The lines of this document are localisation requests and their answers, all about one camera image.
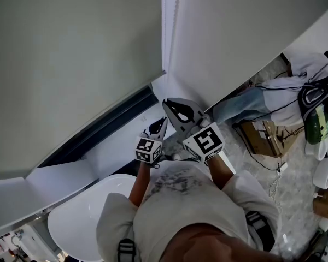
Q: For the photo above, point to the white rectangular block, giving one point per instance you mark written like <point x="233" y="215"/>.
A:
<point x="229" y="165"/>

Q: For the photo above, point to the white ceramic basin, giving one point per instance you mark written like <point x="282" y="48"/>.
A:
<point x="324" y="173"/>

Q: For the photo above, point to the person's shoe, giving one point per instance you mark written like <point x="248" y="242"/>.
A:
<point x="178" y="156"/>
<point x="164" y="150"/>

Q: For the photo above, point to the white window sill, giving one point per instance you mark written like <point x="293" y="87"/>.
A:
<point x="57" y="184"/>

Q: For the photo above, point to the dark-framed glass window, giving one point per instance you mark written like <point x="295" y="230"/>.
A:
<point x="104" y="127"/>

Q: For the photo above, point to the small pink floor object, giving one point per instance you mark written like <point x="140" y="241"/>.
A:
<point x="251" y="83"/>

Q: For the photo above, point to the large brown cardboard box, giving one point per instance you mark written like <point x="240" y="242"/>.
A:
<point x="265" y="143"/>

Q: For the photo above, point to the person's right shoe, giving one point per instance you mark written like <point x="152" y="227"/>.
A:
<point x="178" y="156"/>

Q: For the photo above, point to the person's right forearm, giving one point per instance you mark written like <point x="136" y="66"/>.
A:
<point x="218" y="171"/>

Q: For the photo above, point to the person's left forearm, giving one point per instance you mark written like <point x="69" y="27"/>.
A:
<point x="140" y="184"/>

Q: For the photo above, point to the white roller blind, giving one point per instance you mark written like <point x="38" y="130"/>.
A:
<point x="71" y="64"/>

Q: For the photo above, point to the person's left shoe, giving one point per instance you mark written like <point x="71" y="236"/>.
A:
<point x="164" y="150"/>

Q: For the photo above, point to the cluttered white shelf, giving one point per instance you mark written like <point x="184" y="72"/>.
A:
<point x="16" y="244"/>

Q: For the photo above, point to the black stand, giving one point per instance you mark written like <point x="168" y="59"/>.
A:
<point x="315" y="251"/>

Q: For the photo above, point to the operator in white shirt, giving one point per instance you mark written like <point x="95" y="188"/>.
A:
<point x="180" y="209"/>

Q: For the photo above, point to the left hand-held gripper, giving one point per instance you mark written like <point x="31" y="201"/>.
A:
<point x="149" y="150"/>

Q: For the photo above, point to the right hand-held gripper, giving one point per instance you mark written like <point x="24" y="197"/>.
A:
<point x="205" y="142"/>

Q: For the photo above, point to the person's head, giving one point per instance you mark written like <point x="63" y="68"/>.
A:
<point x="207" y="244"/>

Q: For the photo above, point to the white bathtub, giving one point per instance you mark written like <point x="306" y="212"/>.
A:
<point x="79" y="214"/>

